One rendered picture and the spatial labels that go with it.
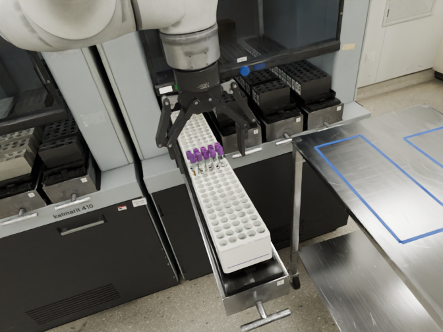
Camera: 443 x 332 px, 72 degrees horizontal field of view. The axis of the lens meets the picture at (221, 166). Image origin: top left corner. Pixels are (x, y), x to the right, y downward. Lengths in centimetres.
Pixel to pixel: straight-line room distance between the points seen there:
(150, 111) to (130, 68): 14
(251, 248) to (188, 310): 98
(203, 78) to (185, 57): 5
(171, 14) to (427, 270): 60
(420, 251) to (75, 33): 66
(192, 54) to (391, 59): 257
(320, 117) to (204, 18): 71
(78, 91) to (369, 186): 80
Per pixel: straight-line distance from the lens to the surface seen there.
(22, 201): 108
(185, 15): 47
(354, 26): 116
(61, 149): 104
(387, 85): 307
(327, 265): 128
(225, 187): 69
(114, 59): 92
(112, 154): 105
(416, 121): 105
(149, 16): 46
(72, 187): 102
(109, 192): 103
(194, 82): 51
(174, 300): 157
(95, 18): 41
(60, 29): 41
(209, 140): 87
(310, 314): 149
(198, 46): 48
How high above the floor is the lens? 135
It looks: 39 degrees down
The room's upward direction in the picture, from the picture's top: 10 degrees counter-clockwise
